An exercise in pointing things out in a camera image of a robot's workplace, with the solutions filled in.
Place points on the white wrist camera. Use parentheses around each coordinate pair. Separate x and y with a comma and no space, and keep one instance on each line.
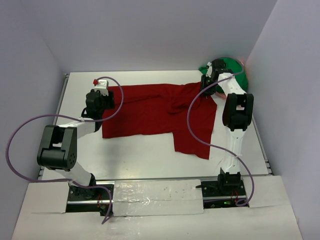
(101,86)
(209,71)

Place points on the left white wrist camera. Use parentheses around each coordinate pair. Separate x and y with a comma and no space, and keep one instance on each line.
(101,86)

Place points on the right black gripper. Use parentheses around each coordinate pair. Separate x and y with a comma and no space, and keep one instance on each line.
(204,79)

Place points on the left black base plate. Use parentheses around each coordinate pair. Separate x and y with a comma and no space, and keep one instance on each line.
(81,200)

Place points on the green t-shirt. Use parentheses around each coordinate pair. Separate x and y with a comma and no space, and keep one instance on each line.
(233,65)

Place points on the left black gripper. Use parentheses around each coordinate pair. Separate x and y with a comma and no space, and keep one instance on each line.
(110,100)

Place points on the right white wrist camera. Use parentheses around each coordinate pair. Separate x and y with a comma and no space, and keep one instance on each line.
(209,71)

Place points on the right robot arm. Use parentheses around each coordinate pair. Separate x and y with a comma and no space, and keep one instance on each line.
(236,117)

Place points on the pink t-shirt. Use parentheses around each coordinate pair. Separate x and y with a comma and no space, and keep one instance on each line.
(221,95)

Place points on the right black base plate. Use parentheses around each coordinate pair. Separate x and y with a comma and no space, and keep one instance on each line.
(215,197)

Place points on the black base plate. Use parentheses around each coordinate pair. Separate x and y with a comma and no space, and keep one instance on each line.
(81,200)
(215,197)

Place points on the silver taped cover panel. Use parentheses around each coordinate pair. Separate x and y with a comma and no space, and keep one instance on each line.
(157,198)

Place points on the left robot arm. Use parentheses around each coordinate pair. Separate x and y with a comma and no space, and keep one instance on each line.
(59,143)

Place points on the red t-shirt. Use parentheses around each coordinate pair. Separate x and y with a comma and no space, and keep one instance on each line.
(153,109)

